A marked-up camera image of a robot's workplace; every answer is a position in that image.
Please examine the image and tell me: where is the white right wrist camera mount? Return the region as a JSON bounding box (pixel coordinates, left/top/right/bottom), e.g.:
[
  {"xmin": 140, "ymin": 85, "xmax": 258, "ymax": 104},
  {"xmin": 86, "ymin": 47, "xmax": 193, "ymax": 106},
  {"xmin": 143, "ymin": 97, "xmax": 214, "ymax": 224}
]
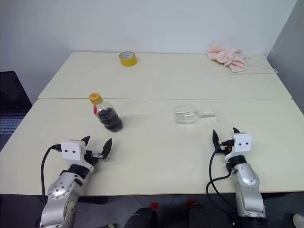
[{"xmin": 224, "ymin": 133, "xmax": 253, "ymax": 164}]

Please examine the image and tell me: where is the dark laptop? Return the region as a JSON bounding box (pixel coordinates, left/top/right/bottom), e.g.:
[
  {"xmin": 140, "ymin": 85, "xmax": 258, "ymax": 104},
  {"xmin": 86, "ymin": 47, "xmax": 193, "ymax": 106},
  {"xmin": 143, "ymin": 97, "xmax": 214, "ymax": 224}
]
[{"xmin": 0, "ymin": 71, "xmax": 33, "ymax": 152}]

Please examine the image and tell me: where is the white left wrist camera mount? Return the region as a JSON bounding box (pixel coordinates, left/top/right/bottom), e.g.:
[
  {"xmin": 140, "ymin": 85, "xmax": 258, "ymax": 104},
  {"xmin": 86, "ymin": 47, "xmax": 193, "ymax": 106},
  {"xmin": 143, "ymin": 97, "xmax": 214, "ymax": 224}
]
[{"xmin": 60, "ymin": 140, "xmax": 86, "ymax": 166}]

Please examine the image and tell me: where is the yellow tape roll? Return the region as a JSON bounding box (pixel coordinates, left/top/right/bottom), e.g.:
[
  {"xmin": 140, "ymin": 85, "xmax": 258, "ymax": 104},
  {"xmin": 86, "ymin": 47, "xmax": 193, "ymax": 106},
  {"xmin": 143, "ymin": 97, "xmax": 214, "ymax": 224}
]
[{"xmin": 118, "ymin": 50, "xmax": 138, "ymax": 67}]

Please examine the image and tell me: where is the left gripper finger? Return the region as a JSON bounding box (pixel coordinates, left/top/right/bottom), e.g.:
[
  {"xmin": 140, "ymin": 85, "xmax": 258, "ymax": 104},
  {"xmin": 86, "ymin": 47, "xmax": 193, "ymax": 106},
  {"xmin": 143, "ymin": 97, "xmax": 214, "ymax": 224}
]
[
  {"xmin": 99, "ymin": 138, "xmax": 113, "ymax": 160},
  {"xmin": 80, "ymin": 135, "xmax": 91, "ymax": 150}
]

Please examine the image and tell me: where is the white shoe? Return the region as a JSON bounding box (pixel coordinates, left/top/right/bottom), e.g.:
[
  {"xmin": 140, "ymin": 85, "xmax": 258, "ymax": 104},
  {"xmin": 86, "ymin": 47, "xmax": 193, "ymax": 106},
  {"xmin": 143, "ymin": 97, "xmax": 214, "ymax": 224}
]
[{"xmin": 293, "ymin": 213, "xmax": 304, "ymax": 228}]

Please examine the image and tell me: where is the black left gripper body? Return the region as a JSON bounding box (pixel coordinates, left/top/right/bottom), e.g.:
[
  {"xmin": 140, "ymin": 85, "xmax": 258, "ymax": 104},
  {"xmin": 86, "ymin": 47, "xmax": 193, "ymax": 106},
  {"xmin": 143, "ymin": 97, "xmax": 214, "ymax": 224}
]
[{"xmin": 82, "ymin": 149, "xmax": 105, "ymax": 167}]

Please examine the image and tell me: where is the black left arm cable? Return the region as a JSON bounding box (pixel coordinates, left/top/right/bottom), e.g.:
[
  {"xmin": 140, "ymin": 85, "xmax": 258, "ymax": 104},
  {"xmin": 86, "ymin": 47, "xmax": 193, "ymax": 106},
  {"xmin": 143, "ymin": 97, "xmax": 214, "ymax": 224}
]
[{"xmin": 40, "ymin": 143, "xmax": 62, "ymax": 205}]

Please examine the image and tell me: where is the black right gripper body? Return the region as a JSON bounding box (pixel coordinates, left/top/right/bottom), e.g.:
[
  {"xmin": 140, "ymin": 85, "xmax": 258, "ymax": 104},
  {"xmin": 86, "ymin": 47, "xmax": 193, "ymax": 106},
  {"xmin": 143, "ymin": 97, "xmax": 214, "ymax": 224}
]
[{"xmin": 217, "ymin": 140, "xmax": 235, "ymax": 158}]

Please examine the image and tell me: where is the dark rounded shape red tab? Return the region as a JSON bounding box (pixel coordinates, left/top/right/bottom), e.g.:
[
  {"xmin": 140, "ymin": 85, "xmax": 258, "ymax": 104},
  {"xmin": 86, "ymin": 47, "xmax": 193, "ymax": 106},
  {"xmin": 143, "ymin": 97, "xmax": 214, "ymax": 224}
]
[
  {"xmin": 124, "ymin": 202, "xmax": 159, "ymax": 228},
  {"xmin": 187, "ymin": 199, "xmax": 216, "ymax": 228}
]

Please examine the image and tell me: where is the pink towel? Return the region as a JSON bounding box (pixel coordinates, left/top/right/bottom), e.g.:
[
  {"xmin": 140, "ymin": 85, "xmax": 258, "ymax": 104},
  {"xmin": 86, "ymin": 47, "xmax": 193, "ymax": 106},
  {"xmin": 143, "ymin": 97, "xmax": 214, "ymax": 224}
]
[{"xmin": 206, "ymin": 43, "xmax": 249, "ymax": 73}]

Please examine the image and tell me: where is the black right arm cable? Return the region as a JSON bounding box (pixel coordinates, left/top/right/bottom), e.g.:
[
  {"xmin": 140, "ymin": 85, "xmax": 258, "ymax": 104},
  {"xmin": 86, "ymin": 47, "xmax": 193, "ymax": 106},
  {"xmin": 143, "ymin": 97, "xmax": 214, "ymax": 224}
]
[{"xmin": 205, "ymin": 140, "xmax": 238, "ymax": 225}]

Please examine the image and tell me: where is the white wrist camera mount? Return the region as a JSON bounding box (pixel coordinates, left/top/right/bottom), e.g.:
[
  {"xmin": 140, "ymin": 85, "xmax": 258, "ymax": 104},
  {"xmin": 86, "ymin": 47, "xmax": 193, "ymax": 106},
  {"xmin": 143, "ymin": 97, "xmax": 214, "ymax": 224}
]
[
  {"xmin": 60, "ymin": 140, "xmax": 86, "ymax": 166},
  {"xmin": 224, "ymin": 133, "xmax": 253, "ymax": 164}
]

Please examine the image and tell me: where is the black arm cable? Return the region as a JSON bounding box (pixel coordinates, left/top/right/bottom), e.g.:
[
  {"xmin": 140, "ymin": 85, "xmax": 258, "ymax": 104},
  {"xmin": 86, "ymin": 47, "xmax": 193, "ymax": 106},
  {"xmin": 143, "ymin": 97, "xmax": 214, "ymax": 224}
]
[
  {"xmin": 40, "ymin": 143, "xmax": 62, "ymax": 205},
  {"xmin": 205, "ymin": 140, "xmax": 238, "ymax": 225}
]

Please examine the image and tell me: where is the bottle with yellow cap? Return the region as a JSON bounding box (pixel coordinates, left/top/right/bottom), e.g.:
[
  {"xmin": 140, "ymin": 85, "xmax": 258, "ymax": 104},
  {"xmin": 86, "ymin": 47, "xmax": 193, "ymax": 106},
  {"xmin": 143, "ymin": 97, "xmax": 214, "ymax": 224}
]
[{"xmin": 88, "ymin": 92, "xmax": 124, "ymax": 132}]

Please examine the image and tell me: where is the thin white string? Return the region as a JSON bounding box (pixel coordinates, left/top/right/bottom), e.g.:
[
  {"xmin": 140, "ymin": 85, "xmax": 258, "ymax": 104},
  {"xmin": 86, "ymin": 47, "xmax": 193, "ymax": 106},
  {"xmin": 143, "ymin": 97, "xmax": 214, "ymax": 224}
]
[{"xmin": 247, "ymin": 57, "xmax": 279, "ymax": 73}]

